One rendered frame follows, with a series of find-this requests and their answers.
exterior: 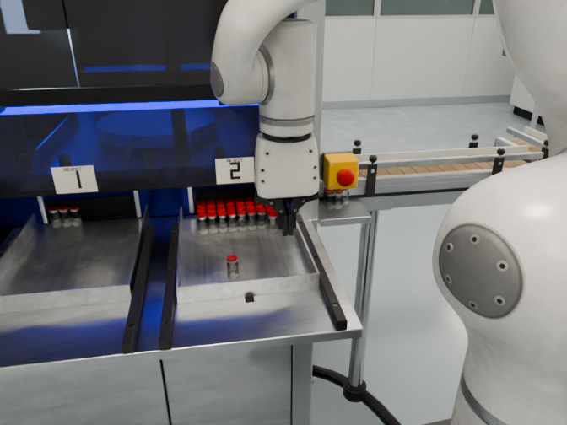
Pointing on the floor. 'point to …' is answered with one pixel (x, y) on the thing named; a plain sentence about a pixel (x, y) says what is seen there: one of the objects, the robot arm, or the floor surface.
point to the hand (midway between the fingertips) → (286, 222)
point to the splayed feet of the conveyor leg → (355, 394)
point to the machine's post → (299, 384)
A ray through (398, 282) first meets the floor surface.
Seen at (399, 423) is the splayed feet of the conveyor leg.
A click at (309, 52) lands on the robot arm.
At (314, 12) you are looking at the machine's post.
